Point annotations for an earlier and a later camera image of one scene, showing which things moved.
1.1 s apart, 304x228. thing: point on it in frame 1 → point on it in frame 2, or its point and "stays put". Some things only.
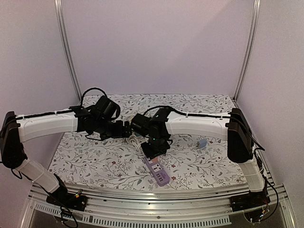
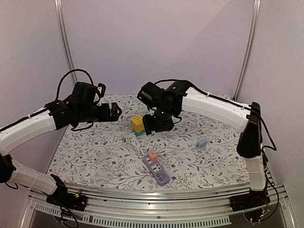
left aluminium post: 60,16 stays put
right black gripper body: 153,149 → 148,124
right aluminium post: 251,50 stays put
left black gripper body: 109,131 → 104,116
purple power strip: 157,171 stays put
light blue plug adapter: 202,143 stays put
